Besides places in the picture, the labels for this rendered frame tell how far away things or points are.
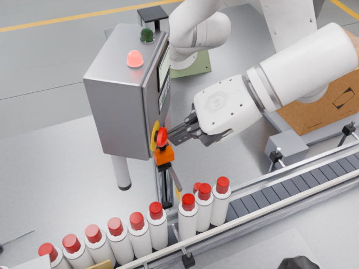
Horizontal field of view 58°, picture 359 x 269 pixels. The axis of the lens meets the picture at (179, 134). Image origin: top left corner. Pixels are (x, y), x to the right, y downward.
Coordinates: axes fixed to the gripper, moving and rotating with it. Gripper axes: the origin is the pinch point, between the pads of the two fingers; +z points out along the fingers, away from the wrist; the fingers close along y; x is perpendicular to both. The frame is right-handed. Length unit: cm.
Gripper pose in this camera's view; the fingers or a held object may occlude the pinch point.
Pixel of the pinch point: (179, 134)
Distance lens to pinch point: 61.0
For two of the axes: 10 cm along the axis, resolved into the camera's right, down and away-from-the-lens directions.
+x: 5.2, 5.2, 6.8
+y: 1.5, 7.2, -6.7
